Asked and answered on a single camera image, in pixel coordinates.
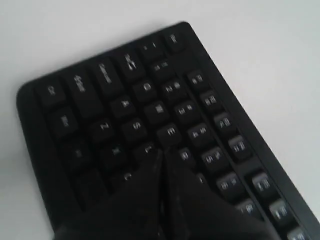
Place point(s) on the black acer keyboard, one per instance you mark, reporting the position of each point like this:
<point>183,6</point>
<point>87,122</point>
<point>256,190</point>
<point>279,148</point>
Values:
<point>88,127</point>

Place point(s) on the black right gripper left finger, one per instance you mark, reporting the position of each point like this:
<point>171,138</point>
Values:
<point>132,213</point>

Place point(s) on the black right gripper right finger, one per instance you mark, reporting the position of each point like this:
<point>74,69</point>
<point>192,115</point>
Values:
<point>194,212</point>

